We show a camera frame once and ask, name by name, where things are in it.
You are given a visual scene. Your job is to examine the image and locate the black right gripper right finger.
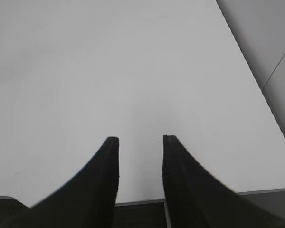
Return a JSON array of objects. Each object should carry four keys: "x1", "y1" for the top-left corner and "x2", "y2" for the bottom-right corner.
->
[{"x1": 162, "y1": 135, "x2": 285, "y2": 228}]

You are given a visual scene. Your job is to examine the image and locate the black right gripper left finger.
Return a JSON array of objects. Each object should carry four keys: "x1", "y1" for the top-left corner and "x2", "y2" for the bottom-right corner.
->
[{"x1": 30, "y1": 137, "x2": 119, "y2": 228}]

